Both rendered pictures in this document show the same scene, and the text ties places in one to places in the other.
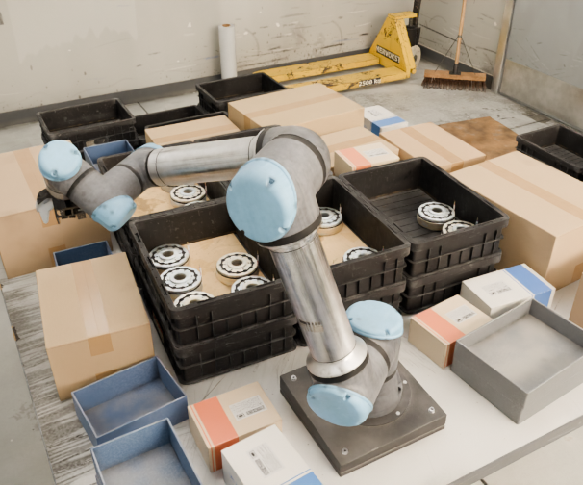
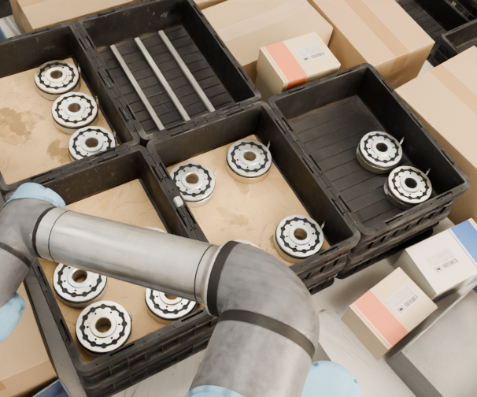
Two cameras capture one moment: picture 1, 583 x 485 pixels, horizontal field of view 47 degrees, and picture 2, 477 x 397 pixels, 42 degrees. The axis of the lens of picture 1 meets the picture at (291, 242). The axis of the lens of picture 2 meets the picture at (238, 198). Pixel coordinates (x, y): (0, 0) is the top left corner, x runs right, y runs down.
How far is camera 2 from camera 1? 0.79 m
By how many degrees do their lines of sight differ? 26
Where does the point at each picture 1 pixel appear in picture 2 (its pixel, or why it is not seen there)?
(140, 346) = (39, 376)
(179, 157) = (85, 252)
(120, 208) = (4, 327)
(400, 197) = (336, 112)
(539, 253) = not seen: outside the picture
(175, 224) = (65, 186)
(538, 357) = not seen: outside the picture
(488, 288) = (433, 260)
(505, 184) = (462, 110)
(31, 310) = not seen: outside the picture
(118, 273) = not seen: outside the picture
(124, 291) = not seen: hidden behind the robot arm
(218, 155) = (147, 272)
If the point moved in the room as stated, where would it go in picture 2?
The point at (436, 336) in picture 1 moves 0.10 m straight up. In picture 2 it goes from (377, 335) to (392, 318)
